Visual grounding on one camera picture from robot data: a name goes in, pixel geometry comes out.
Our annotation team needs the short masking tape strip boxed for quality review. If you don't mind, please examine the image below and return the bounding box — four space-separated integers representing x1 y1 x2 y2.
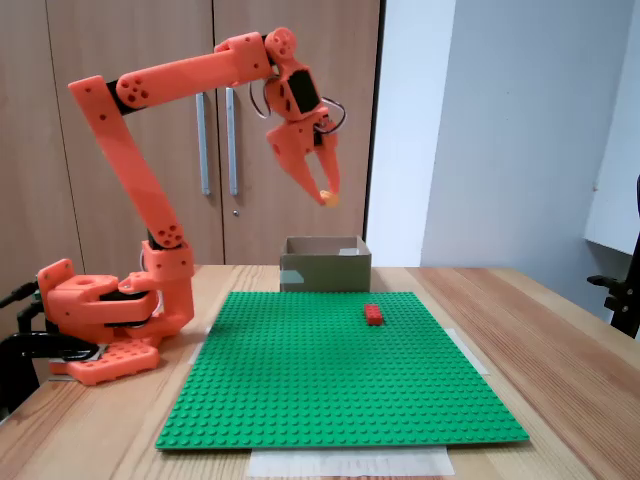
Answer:
188 325 214 366
447 327 490 377

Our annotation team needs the long masking tape strip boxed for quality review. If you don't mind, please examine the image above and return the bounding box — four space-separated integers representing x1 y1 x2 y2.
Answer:
248 446 456 479

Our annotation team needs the metal cabinet handle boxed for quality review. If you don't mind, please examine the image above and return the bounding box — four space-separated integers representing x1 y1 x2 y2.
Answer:
224 87 241 197
194 87 212 196

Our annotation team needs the green lego baseplate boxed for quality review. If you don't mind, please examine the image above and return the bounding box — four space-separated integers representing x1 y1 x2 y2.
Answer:
154 290 531 452

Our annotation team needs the open cardboard box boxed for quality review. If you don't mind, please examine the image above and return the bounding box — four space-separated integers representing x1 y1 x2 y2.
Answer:
278 235 374 294

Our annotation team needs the wooden cabinet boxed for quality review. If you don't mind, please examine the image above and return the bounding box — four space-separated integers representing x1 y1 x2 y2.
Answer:
0 0 386 269

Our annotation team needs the white board panel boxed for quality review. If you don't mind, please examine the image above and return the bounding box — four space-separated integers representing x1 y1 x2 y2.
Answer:
583 0 640 257

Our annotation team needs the black camera stand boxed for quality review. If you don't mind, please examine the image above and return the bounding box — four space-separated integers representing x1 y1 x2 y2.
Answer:
586 173 640 342

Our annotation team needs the black power cable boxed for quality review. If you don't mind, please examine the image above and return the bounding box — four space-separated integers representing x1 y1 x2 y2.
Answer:
0 282 49 334

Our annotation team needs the gripper motor cable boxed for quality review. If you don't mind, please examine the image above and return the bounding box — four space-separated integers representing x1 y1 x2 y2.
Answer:
248 74 348 137

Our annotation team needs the black table clamp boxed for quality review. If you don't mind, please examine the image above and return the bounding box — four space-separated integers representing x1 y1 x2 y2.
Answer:
0 330 101 424

